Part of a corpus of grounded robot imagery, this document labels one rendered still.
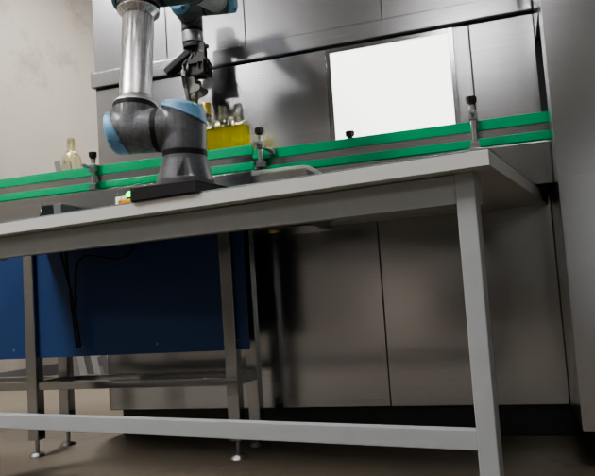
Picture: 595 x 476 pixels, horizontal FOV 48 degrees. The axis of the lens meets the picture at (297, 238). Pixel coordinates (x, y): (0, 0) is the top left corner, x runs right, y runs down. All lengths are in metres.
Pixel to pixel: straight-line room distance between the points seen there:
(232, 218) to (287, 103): 0.86
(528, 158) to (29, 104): 4.22
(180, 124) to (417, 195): 0.65
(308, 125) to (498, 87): 0.64
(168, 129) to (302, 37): 0.85
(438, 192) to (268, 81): 1.16
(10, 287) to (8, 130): 2.92
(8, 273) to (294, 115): 1.15
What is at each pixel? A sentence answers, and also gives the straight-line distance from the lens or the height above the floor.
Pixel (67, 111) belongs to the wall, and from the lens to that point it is 5.81.
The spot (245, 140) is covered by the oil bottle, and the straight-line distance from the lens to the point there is 2.26.
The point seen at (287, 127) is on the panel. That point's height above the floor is 1.07.
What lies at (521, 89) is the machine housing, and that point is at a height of 1.09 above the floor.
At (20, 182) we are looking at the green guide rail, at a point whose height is 0.94.
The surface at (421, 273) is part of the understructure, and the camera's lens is 2.24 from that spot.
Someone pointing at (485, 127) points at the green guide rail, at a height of 0.94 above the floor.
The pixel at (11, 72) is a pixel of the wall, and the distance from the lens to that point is 5.53.
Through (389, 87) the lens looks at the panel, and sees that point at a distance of 2.32.
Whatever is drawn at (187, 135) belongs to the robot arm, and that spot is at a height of 0.91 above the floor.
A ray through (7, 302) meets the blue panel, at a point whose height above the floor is 0.53.
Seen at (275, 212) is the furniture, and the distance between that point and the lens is 1.56.
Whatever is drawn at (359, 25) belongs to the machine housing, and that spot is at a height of 1.38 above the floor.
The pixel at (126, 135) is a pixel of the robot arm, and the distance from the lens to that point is 1.80.
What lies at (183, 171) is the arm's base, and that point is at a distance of 1.72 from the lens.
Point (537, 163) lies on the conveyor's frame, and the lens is 2.04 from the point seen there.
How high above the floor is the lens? 0.50
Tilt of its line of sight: 5 degrees up
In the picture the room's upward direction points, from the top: 4 degrees counter-clockwise
